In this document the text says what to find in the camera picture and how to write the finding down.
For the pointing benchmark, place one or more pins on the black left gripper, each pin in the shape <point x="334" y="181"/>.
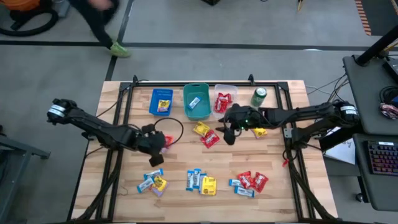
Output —
<point x="150" y="143"/>

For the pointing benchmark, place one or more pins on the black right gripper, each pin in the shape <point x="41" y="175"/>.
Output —
<point x="245" y="119"/>

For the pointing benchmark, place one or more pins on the red Skittles candy packet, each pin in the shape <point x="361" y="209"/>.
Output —
<point x="245" y="180"/>
<point x="219" y="107"/>
<point x="169" y="140"/>
<point x="260" y="182"/>
<point x="210" y="139"/>
<point x="224" y="98"/>

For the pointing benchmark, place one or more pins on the blue white candy packet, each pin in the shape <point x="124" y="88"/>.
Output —
<point x="197" y="179"/>
<point x="244" y="191"/>
<point x="194" y="102"/>
<point x="235" y="183"/>
<point x="190" y="180"/>
<point x="202" y="178"/>
<point x="153" y="174"/>

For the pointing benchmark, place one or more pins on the snack packets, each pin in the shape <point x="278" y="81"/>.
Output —
<point x="145" y="184"/>

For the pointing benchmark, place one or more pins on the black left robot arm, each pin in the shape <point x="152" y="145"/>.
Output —
<point x="93" y="124"/>

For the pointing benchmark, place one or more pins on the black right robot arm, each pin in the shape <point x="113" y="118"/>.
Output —
<point x="304" y="113"/>

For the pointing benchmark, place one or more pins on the colourful candy bag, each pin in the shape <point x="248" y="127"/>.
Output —
<point x="388" y="111"/>

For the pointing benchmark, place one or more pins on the teal plastic bin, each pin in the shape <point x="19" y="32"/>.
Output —
<point x="202" y="112"/>

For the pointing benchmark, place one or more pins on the clear plastic container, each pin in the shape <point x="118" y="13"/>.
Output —
<point x="231" y="90"/>

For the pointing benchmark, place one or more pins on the blue plastic basket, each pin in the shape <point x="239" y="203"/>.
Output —
<point x="155" y="102"/>

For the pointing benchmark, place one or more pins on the green Sprite soda can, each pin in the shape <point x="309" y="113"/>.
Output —
<point x="258" y="97"/>

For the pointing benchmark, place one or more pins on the red zip tie tag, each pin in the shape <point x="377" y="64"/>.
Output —
<point x="284" y="162"/>

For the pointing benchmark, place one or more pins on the person's green shoe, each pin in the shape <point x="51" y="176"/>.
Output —
<point x="119" y="50"/>

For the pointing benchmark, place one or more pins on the white paper sheet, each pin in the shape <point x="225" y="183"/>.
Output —
<point x="343" y="152"/>

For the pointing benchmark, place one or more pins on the person's legs with green shoe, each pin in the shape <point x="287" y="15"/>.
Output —
<point x="93" y="21"/>

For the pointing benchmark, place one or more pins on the grey metal bench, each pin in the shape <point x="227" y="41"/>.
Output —
<point x="15" y="161"/>

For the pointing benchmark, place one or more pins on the yellow stick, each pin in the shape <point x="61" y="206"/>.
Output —
<point x="300" y="4"/>

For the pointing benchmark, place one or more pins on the grey desk top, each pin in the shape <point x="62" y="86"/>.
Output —
<point x="367" y="93"/>
<point x="377" y="186"/>

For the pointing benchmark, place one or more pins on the black caster wheel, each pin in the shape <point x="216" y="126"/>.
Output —
<point x="359" y="197"/>

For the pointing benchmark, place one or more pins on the grey power strip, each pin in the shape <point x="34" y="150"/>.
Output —
<point x="63" y="7"/>

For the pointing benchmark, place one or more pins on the black backlit keyboard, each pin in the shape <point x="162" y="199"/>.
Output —
<point x="384" y="158"/>

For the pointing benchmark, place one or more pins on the orange vacuum cleaner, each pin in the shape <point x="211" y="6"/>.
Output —
<point x="18" y="4"/>

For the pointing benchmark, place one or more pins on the black floor mat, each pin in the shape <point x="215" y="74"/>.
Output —
<point x="384" y="15"/>

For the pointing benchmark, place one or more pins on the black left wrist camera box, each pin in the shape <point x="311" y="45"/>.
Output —
<point x="148" y="128"/>

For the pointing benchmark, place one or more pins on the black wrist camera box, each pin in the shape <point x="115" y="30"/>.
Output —
<point x="241" y="108"/>
<point x="148" y="128"/>

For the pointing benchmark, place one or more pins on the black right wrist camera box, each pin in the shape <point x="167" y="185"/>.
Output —
<point x="241" y="108"/>

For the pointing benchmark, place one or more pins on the black metal table frame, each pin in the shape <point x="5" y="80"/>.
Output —
<point x="155" y="84"/>

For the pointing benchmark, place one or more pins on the silver metal bracket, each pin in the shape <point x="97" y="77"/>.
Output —
<point x="287" y="133"/>

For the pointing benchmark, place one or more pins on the black diagonal post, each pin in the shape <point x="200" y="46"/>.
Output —
<point x="376" y="48"/>

